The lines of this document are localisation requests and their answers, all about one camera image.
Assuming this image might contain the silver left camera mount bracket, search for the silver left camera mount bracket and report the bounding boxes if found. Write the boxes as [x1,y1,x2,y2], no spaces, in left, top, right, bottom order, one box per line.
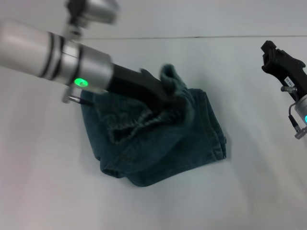
[61,14,84,41]

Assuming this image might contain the blue denim shorts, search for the blue denim shorts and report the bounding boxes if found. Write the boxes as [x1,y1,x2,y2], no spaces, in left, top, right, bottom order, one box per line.
[80,63,228,188]

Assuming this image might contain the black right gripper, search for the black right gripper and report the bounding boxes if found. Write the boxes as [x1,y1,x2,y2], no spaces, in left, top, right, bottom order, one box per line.
[260,40,307,102]

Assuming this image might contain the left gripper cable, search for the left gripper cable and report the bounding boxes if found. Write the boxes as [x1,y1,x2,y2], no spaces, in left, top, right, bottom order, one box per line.
[61,87,93,106]

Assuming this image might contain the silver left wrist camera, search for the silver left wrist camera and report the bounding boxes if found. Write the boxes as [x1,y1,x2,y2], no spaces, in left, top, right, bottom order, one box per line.
[64,0,120,24]

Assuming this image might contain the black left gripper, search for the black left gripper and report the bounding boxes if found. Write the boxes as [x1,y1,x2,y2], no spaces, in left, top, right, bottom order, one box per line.
[105,63,187,113]

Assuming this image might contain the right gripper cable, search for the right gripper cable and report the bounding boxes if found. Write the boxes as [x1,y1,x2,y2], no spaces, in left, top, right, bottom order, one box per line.
[280,86,307,140]

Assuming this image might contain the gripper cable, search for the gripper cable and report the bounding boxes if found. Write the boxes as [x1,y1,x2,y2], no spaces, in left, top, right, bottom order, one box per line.
[280,86,307,140]
[61,87,93,106]

